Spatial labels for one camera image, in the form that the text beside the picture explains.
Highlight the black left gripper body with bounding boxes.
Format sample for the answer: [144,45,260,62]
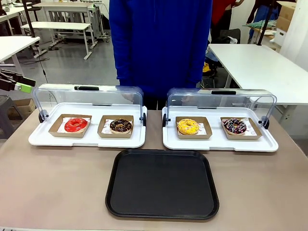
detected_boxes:
[0,69,19,91]

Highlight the brown cardboard donut box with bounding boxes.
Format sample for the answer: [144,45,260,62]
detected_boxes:
[175,116,213,140]
[220,116,263,141]
[97,115,134,140]
[48,114,92,139]

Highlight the red glazed donut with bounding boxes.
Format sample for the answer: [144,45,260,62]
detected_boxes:
[64,117,89,133]

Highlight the white printed paper liner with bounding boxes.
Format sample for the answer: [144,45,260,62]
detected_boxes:
[222,117,254,137]
[177,118,208,136]
[102,118,133,134]
[57,116,91,133]

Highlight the person's left forearm blue sleeve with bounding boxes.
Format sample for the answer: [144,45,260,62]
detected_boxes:
[190,40,213,85]

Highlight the person's right forearm blue sleeve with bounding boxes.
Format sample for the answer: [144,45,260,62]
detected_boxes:
[112,40,142,95]

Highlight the white display tray base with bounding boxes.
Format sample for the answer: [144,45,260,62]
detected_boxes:
[28,102,147,149]

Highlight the chocolate nut donut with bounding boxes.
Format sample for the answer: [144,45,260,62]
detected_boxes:
[109,118,133,134]

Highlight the yellow sprinkled donut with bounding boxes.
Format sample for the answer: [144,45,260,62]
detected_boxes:
[177,118,200,135]

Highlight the black serving tray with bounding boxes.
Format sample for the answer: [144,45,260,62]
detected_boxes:
[105,148,220,220]

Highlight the chocolate rainbow sprinkle donut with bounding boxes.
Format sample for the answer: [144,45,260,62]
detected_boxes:
[222,117,247,135]

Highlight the small open cardboard box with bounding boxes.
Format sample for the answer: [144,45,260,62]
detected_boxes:
[7,98,37,120]

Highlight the grey plastic stool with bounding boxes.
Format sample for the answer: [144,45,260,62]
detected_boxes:
[0,95,16,140]

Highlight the white table with clamp pole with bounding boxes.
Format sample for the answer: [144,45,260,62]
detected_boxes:
[0,36,41,75]

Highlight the black clamp pole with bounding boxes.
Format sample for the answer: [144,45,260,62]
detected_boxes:
[23,0,37,39]

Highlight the low white desk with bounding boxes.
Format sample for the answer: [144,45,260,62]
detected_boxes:
[21,21,92,60]

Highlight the person in blue hoodie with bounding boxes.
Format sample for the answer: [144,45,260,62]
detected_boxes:
[108,0,214,112]

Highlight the right white display case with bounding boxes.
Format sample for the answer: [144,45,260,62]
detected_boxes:
[162,105,279,153]

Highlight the black office chair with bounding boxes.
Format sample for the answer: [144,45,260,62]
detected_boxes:
[215,28,241,44]

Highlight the person in red top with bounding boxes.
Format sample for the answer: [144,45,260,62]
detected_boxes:
[211,0,243,32]

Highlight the large white table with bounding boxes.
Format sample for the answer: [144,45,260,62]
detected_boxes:
[207,43,308,126]

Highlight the teal patterned item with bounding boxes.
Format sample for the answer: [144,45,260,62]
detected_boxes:
[242,20,277,30]

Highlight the black stand pole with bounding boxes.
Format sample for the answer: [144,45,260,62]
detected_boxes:
[257,14,271,46]

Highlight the white storage box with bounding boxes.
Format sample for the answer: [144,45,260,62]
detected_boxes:
[273,27,288,45]

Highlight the stacked cardboard boxes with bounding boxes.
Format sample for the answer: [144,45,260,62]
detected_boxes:
[276,0,297,32]

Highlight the black floor cable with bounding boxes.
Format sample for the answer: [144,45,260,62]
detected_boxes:
[36,44,50,82]

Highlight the clear dome lid black handle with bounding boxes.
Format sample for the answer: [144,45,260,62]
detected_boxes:
[32,83,147,127]
[162,87,278,129]

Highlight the white desk with frame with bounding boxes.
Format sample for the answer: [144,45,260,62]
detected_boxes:
[32,1,106,44]

